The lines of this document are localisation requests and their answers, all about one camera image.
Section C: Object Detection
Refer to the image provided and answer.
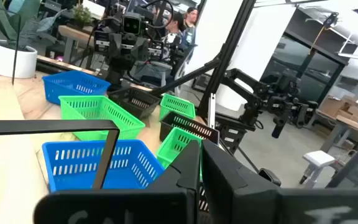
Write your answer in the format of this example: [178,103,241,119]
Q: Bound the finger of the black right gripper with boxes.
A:
[109,32,123,60]
[137,37,150,62]

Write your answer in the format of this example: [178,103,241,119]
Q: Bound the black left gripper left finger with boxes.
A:
[34,139,201,224]

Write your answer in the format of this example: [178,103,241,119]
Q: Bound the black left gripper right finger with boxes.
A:
[201,139,358,224]

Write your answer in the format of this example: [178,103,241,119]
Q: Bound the black plastic slotted basket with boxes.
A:
[197,182,210,224]
[159,111,220,146]
[108,86,162,120]

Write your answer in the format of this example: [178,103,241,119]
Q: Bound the green plastic slotted basket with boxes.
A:
[159,93,196,121]
[58,95,146,141]
[156,126,203,182]

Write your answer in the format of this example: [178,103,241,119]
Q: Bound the blue plastic slotted basket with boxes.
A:
[42,70,111,105]
[42,139,165,193]

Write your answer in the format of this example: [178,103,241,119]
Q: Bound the person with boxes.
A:
[181,6,200,54]
[162,12,186,63]

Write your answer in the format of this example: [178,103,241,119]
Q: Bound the wooden background desk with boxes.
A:
[57,24,96,63]

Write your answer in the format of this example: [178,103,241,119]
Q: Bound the small potted green plant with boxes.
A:
[70,3,93,29]

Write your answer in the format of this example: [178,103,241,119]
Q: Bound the black equipment box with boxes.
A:
[216,114,257,155]

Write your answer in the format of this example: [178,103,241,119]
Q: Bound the white stool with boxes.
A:
[299,150,337,189]

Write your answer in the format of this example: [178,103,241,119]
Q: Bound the green plant in white pot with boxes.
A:
[0,0,68,79]

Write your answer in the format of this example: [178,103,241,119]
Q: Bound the white partition board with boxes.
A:
[183,0,296,113]

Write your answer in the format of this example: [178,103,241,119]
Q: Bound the cardboard boxes pile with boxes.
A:
[318,95,358,124]

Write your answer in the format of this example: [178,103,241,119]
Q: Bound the wooden background table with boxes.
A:
[315,110,358,153]

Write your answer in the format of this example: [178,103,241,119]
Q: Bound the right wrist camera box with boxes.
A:
[122,11,143,35]

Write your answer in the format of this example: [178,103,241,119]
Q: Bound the black aluminium rig frame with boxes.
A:
[35,0,257,129]

